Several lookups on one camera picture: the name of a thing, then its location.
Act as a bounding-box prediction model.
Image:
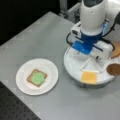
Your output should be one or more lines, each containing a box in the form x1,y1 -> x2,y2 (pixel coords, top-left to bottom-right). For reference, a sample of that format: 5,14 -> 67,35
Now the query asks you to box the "toasted bread slice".
27,69 -> 47,87
111,41 -> 120,59

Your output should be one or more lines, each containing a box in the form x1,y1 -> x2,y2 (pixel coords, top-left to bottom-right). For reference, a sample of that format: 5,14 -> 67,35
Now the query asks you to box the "white divided serving tray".
64,48 -> 120,86

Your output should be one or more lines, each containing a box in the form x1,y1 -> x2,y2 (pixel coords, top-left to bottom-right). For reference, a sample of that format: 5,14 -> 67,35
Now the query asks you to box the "brown meat patty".
107,63 -> 120,76

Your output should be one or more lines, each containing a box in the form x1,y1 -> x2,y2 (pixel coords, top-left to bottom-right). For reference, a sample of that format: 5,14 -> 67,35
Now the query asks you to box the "white round plate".
16,59 -> 59,95

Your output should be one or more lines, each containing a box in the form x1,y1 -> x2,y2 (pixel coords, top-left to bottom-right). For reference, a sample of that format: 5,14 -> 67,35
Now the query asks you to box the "green lettuce leaf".
31,73 -> 44,85

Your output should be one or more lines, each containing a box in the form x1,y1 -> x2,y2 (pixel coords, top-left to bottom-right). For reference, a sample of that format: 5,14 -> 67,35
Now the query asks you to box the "yellow cheese slice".
81,72 -> 97,84

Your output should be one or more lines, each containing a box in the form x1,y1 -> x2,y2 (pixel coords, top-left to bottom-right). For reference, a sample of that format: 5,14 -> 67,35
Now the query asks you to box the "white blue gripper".
66,22 -> 114,59

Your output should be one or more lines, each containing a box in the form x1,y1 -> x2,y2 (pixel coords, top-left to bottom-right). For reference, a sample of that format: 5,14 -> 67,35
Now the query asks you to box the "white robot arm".
66,0 -> 120,60

